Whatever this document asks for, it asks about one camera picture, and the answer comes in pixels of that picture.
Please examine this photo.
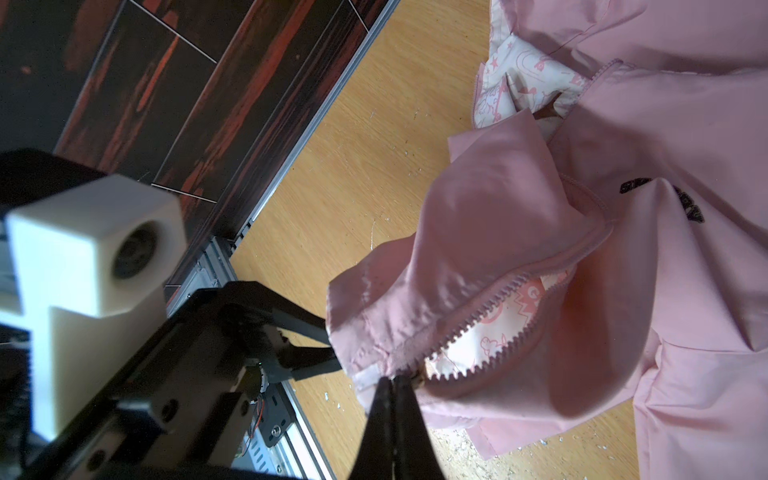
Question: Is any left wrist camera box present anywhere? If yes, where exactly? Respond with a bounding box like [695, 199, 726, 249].
[1, 175, 187, 441]

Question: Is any pink zip-up jacket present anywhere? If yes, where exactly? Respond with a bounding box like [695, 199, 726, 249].
[326, 1, 767, 479]

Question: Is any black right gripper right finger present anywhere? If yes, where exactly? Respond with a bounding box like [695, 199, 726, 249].
[393, 376, 445, 480]

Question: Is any aluminium frame rail left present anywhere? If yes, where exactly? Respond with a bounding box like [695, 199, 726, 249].
[154, 1, 397, 301]

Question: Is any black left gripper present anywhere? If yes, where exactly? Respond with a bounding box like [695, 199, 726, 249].
[17, 281, 339, 479]

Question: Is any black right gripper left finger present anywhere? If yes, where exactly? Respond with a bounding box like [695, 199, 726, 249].
[349, 377, 395, 480]

